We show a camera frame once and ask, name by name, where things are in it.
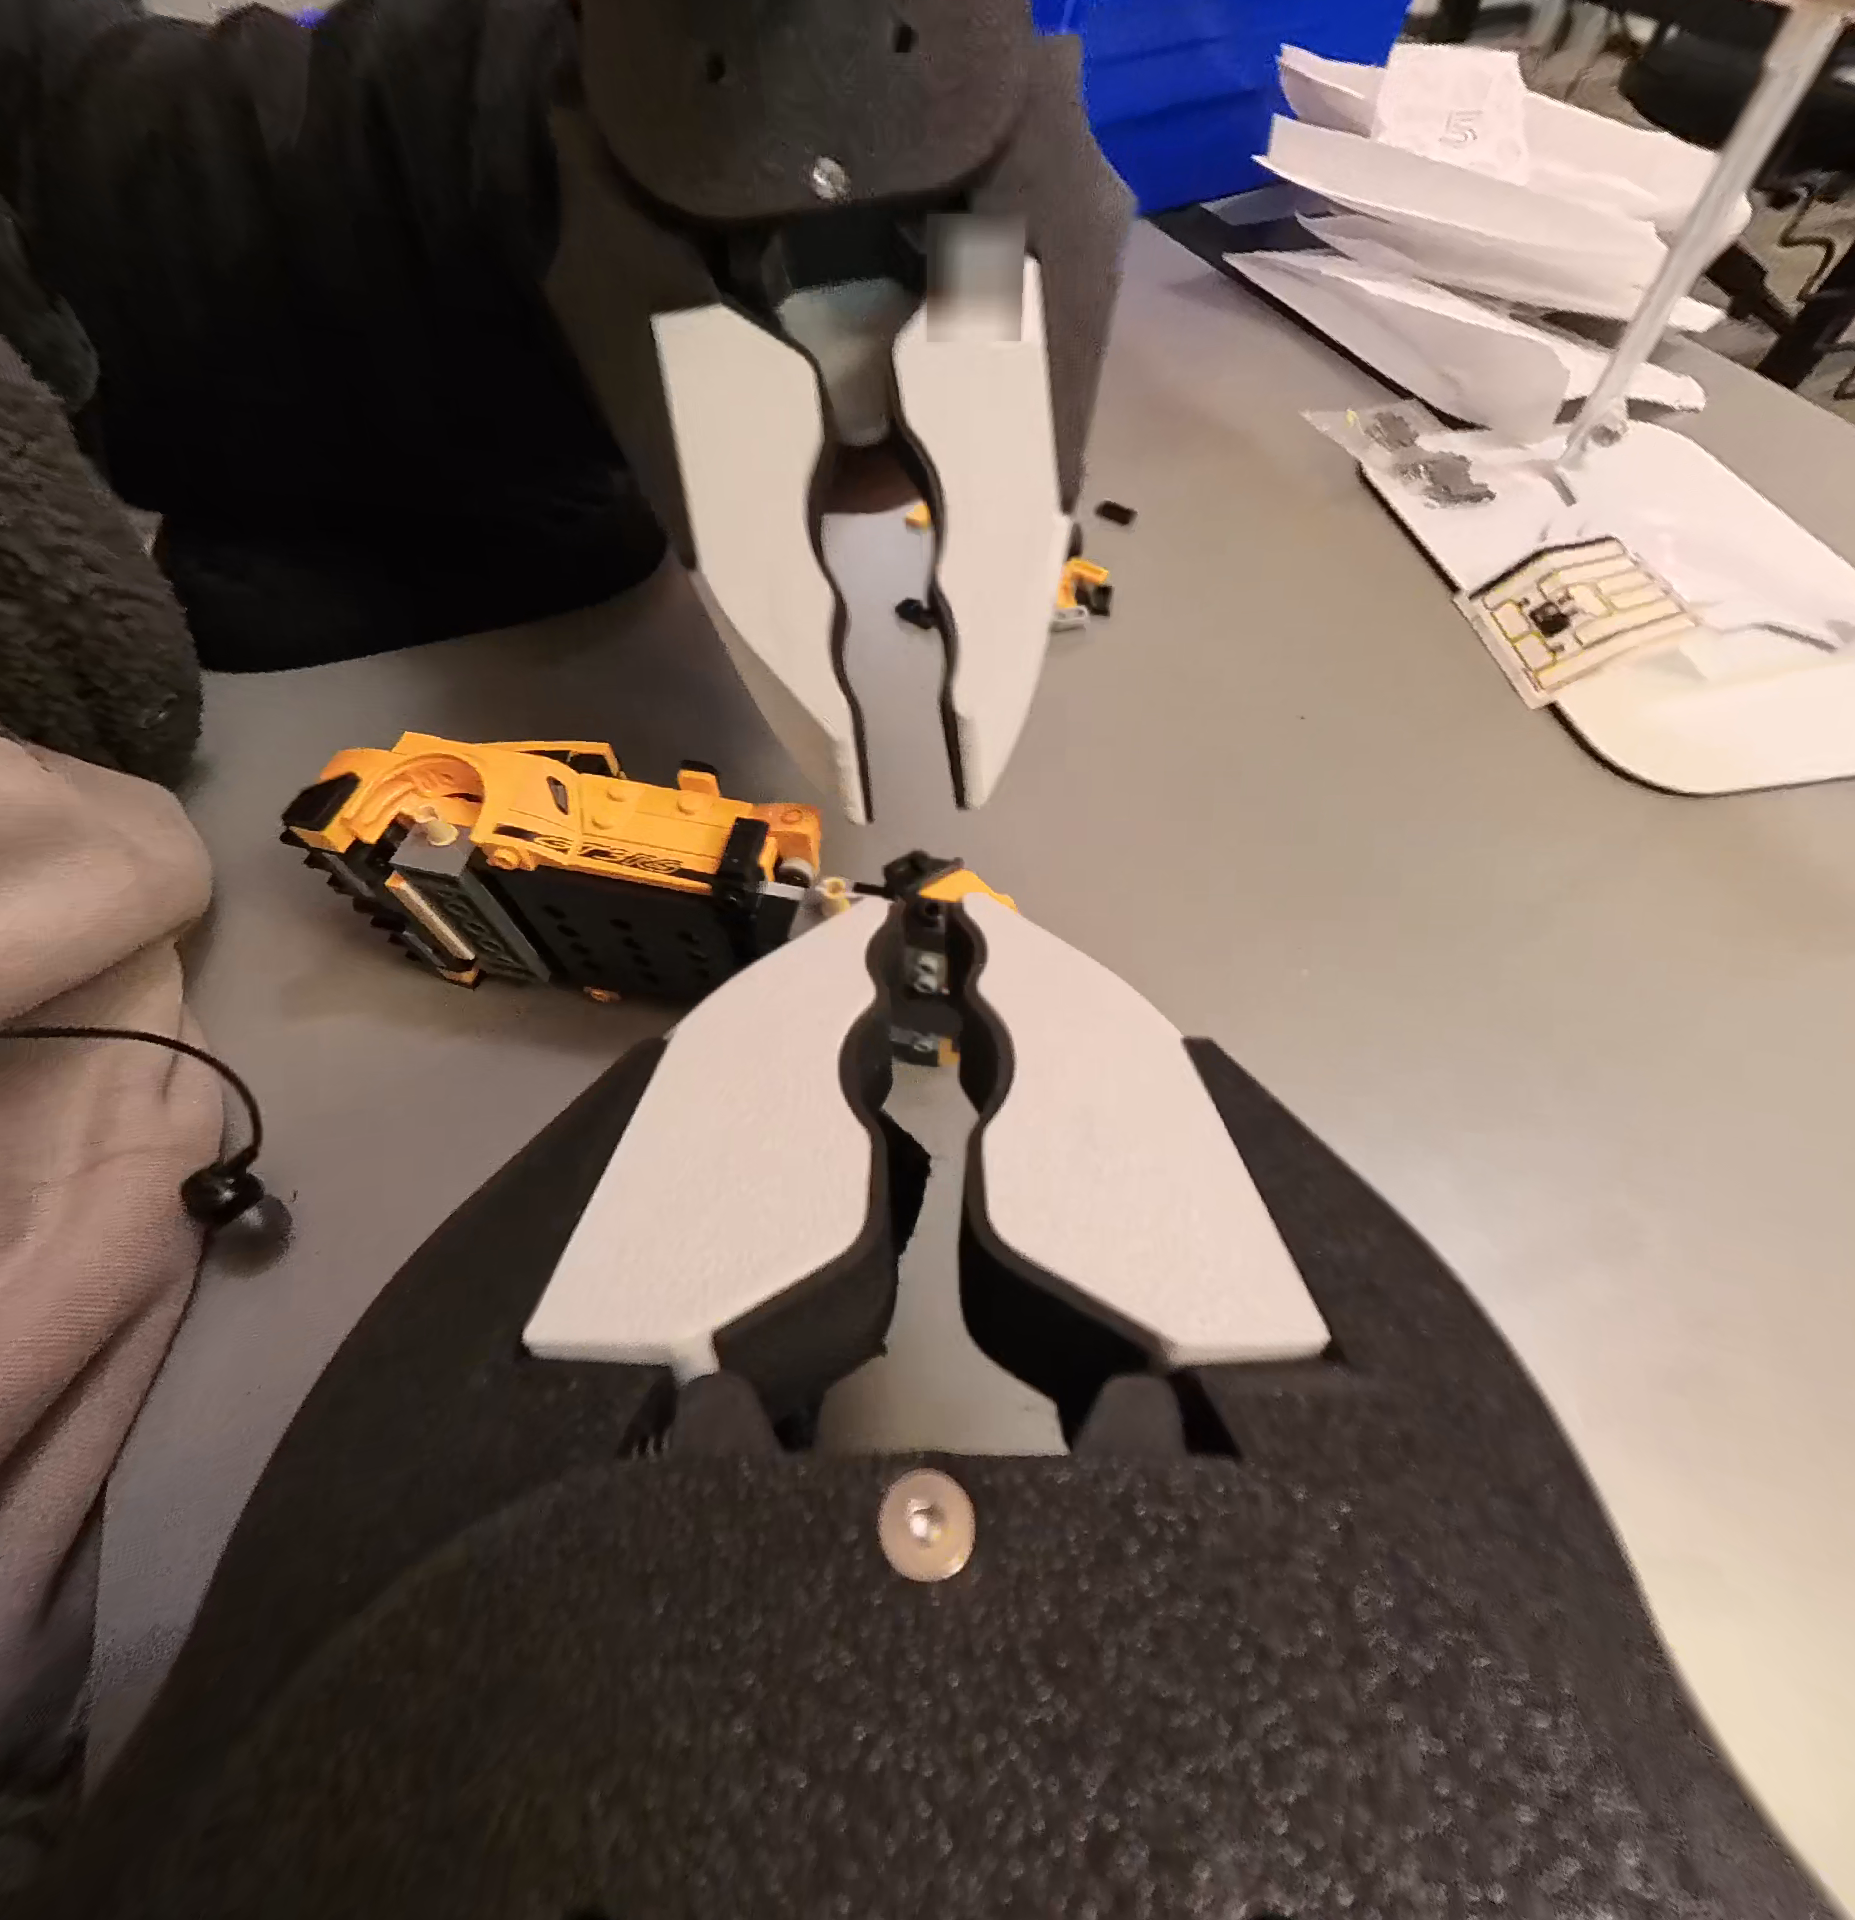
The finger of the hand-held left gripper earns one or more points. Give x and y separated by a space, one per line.
994 451
733 451

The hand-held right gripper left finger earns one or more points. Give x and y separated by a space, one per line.
719 1186

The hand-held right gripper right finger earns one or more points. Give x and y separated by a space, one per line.
1154 1186

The pile of small lego pieces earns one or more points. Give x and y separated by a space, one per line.
1085 570

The orange lego car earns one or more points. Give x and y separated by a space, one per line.
569 856

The person's left forearm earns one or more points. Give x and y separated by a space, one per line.
298 210

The lego sticker sheet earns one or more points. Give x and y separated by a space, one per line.
1581 616

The blue storage bin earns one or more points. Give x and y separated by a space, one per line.
1197 92

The translucent plastic bag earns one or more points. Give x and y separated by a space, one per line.
1408 457

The white folded paper bag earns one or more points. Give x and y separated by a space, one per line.
1467 346

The pile of empty paper bags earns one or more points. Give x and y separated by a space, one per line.
1497 167

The pink shirt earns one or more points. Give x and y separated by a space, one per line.
58 1260

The grey fleece jacket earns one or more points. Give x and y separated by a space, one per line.
58 570

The white stand rod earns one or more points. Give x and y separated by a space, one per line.
1679 241

